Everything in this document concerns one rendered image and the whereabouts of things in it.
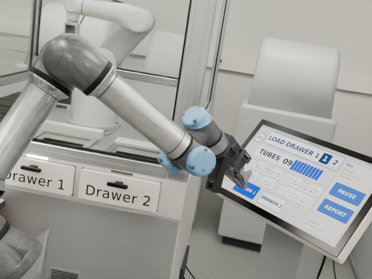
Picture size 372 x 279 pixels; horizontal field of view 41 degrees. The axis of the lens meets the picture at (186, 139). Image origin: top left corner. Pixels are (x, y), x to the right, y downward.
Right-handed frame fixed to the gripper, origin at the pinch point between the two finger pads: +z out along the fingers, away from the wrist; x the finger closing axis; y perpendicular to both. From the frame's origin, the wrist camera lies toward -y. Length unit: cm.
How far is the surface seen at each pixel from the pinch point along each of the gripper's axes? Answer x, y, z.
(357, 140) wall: 147, 170, 266
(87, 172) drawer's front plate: 46, -26, -17
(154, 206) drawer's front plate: 28.3, -20.6, 1.6
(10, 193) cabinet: 68, -49, -22
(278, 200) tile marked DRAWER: -12.9, 2.0, 1.7
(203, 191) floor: 203, 37, 201
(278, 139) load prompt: 1.3, 20.9, 1.7
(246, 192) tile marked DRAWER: -1.1, -0.5, 1.7
